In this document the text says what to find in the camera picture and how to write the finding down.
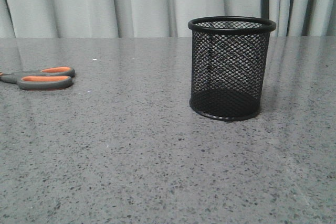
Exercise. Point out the grey and orange scissors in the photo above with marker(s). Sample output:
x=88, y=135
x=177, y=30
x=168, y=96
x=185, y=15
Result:
x=45, y=79

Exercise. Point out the black mesh pen cup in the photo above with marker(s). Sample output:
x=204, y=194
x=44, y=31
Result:
x=229, y=56

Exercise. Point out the grey pleated curtain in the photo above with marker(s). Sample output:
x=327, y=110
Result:
x=155, y=18

